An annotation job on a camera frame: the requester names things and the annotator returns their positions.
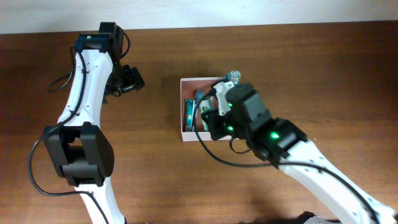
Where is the green toothpaste tube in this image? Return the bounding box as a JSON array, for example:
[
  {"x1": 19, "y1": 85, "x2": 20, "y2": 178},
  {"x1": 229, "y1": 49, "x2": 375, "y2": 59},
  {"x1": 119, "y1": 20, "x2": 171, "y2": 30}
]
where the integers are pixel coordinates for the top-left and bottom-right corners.
[{"x1": 185, "y1": 100, "x2": 195, "y2": 132}]

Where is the teal mouthwash bottle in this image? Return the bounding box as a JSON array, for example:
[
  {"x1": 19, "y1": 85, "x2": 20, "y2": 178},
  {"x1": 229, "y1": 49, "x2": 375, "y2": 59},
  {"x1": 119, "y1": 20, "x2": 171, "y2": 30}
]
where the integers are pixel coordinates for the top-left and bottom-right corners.
[{"x1": 226, "y1": 70, "x2": 241, "y2": 86}]

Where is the blue white toothbrush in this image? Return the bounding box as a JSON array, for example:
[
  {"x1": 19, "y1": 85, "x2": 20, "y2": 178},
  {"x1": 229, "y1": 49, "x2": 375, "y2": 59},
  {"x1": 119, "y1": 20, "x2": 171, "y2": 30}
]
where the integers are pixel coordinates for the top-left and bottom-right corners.
[{"x1": 191, "y1": 90, "x2": 203, "y2": 132}]

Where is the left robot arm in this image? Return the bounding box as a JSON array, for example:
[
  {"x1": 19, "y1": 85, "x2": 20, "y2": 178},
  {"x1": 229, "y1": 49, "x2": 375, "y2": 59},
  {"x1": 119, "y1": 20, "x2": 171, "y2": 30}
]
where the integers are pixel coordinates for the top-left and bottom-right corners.
[{"x1": 38, "y1": 22, "x2": 145, "y2": 223}]

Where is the white cardboard box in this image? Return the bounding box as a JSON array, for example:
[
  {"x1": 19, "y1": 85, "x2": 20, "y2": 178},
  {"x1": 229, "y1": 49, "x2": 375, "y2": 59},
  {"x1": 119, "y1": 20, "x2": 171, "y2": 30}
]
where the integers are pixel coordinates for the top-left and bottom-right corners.
[{"x1": 180, "y1": 77, "x2": 237, "y2": 141}]

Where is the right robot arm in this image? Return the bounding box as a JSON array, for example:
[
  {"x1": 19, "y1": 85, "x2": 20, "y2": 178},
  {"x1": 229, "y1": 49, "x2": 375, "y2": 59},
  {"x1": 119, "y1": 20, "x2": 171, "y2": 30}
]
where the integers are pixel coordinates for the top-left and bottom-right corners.
[{"x1": 198, "y1": 82, "x2": 397, "y2": 223}]

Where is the green white packet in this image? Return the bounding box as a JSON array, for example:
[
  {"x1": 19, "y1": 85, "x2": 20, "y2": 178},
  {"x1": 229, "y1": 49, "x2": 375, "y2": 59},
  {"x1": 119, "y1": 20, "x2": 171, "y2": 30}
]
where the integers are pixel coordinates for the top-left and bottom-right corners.
[{"x1": 199, "y1": 96, "x2": 214, "y2": 131}]

